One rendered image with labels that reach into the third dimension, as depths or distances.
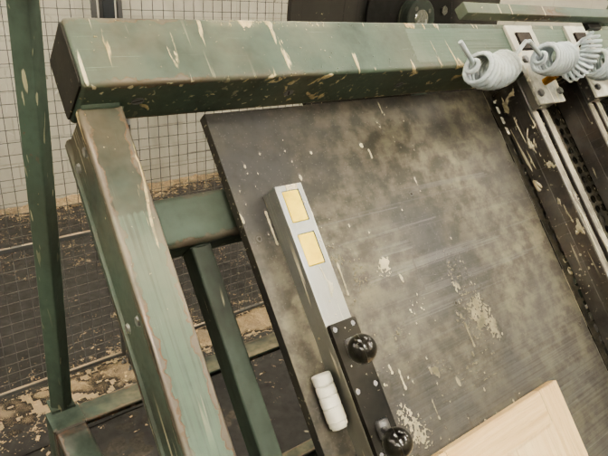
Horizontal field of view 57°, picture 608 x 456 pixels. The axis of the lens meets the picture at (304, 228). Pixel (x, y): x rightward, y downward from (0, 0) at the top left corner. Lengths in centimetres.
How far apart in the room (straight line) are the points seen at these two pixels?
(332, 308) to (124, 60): 44
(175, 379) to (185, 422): 5
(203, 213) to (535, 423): 68
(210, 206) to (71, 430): 98
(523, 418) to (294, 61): 72
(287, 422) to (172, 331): 215
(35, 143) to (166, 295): 60
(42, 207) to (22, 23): 38
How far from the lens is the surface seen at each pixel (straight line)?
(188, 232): 85
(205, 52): 83
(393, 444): 72
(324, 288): 83
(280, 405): 292
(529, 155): 134
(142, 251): 73
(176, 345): 71
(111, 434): 285
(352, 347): 71
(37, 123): 121
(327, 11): 145
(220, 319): 85
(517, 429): 108
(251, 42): 88
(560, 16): 118
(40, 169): 126
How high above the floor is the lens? 191
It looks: 23 degrees down
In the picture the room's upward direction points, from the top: 3 degrees clockwise
